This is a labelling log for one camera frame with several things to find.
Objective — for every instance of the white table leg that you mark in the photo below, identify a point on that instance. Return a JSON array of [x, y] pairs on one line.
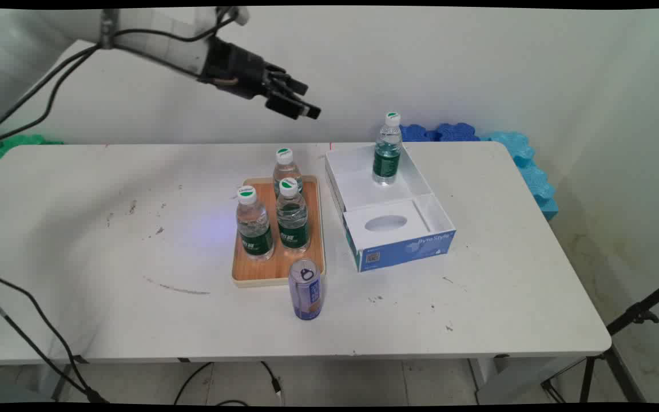
[[512, 380]]

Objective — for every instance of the black tripod stand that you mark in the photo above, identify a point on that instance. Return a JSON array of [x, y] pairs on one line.
[[630, 317]]

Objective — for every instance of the light blue foam mat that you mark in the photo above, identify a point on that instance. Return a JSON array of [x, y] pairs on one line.
[[532, 171]]

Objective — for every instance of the dark blue foam mat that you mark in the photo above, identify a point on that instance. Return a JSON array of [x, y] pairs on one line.
[[458, 131], [418, 133]]

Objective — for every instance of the purple drink can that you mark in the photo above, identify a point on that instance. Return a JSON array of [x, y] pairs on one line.
[[306, 292]]

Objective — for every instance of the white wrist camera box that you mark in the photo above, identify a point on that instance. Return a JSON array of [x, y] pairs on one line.
[[239, 14]]

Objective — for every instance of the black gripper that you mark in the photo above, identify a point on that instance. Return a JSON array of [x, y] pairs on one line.
[[232, 66]]

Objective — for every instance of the open white blue cardboard box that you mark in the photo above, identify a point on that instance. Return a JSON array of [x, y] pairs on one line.
[[398, 243]]

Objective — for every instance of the water bottle green label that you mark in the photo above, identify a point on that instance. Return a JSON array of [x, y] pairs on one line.
[[286, 169], [254, 229], [387, 157], [293, 223]]

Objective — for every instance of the wooden tray white rim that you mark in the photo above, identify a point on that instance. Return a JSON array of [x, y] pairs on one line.
[[278, 269]]

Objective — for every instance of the green foam mat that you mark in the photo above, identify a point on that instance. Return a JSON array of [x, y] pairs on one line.
[[9, 146]]

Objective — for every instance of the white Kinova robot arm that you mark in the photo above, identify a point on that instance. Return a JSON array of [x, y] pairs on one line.
[[152, 40]]

